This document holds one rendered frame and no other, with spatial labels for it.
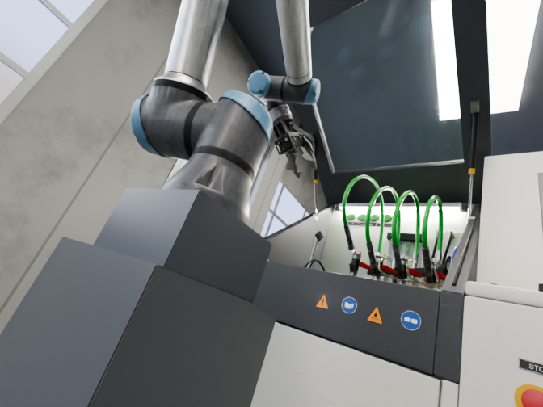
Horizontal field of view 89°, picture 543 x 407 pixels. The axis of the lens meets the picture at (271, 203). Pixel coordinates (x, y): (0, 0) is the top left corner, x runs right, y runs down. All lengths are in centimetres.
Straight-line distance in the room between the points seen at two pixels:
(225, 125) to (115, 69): 191
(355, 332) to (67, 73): 206
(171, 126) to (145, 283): 32
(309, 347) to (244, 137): 53
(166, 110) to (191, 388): 43
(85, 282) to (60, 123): 179
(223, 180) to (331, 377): 51
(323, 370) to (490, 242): 59
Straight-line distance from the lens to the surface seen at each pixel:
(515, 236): 103
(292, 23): 78
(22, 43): 217
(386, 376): 70
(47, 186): 208
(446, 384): 68
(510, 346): 67
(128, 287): 31
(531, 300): 69
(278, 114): 101
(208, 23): 64
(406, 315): 70
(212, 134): 48
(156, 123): 56
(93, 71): 228
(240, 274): 42
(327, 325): 75
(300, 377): 77
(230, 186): 42
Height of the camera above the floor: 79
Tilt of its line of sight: 22 degrees up
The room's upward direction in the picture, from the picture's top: 19 degrees clockwise
